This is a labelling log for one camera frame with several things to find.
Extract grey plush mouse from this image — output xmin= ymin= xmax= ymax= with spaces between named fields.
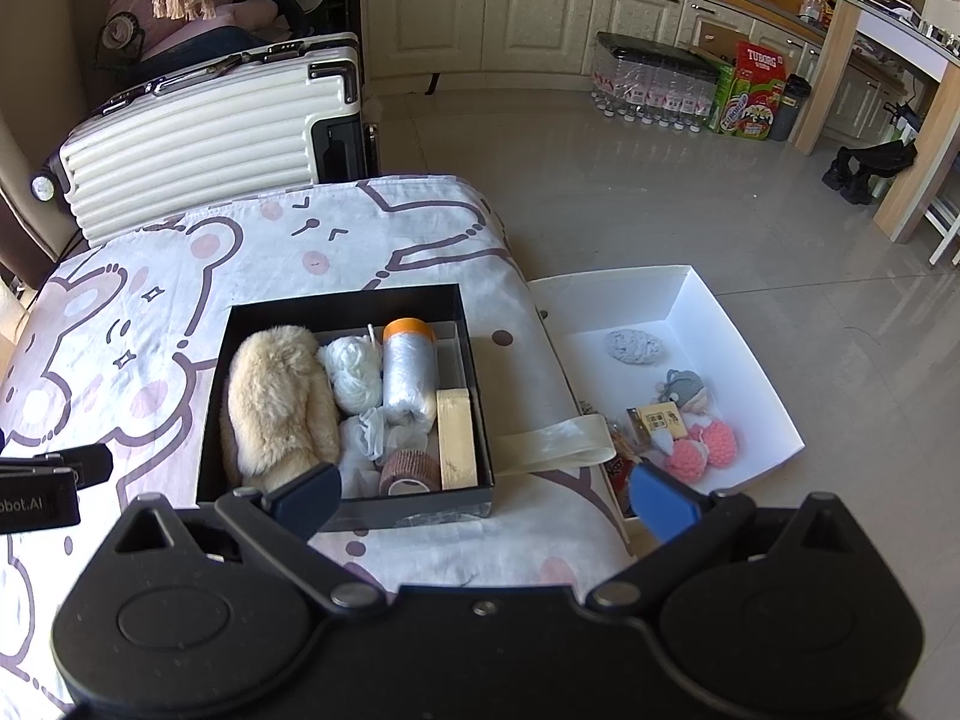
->
xmin=652 ymin=369 xmax=710 ymax=415

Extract white stool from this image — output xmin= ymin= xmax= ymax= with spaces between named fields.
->
xmin=922 ymin=191 xmax=960 ymax=267

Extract grey knitted piece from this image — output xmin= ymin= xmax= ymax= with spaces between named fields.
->
xmin=605 ymin=328 xmax=667 ymax=367

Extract red cardboard box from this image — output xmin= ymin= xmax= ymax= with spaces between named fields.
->
xmin=731 ymin=41 xmax=787 ymax=95

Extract flat brown cardboard box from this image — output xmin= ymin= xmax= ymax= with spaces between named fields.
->
xmin=697 ymin=19 xmax=751 ymax=53

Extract wooden table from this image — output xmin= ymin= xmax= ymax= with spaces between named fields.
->
xmin=791 ymin=0 xmax=960 ymax=245

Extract red printed packet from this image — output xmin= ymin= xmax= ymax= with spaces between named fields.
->
xmin=609 ymin=431 xmax=646 ymax=518

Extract cream kitchen cabinets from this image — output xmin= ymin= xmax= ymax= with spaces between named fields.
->
xmin=352 ymin=0 xmax=912 ymax=147

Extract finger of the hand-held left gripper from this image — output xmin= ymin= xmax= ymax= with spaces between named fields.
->
xmin=0 ymin=444 xmax=115 ymax=488

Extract dark blue cloth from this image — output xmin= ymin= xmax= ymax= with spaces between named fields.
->
xmin=139 ymin=26 xmax=271 ymax=68

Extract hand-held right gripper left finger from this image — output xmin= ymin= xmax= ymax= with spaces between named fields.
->
xmin=112 ymin=461 xmax=387 ymax=608

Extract black trash can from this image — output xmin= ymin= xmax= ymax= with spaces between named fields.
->
xmin=769 ymin=75 xmax=813 ymax=142

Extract black cardboard box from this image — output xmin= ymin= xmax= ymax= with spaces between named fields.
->
xmin=195 ymin=283 xmax=497 ymax=533

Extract brown tape roll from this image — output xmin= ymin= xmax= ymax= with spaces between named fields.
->
xmin=379 ymin=448 xmax=443 ymax=497

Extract orange capped plastic roll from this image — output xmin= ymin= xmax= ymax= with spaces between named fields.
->
xmin=381 ymin=317 xmax=440 ymax=432

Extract green printed carton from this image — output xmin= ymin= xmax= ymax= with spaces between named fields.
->
xmin=709 ymin=64 xmax=788 ymax=141

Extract white paper tray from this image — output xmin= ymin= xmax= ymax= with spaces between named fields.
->
xmin=529 ymin=264 xmax=807 ymax=522

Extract white plastic bag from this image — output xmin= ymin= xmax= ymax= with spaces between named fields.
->
xmin=337 ymin=406 xmax=391 ymax=496

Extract white yarn ball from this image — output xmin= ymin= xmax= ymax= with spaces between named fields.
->
xmin=319 ymin=334 xmax=385 ymax=415

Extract black shoes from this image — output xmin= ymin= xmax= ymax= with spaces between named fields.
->
xmin=821 ymin=139 xmax=920 ymax=205

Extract beige plush toy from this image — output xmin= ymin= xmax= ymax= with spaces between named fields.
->
xmin=219 ymin=326 xmax=342 ymax=492

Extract small yellow box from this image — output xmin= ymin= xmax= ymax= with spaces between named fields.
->
xmin=626 ymin=403 xmax=687 ymax=445

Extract wooden block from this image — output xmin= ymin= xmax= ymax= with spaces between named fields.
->
xmin=436 ymin=388 xmax=479 ymax=491

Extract pack of water bottles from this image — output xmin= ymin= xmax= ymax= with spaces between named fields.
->
xmin=591 ymin=31 xmax=722 ymax=132

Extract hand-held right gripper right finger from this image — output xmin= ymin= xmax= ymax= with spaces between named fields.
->
xmin=585 ymin=459 xmax=860 ymax=610

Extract white ribbed suitcase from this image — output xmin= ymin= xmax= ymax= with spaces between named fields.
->
xmin=30 ymin=31 xmax=376 ymax=245

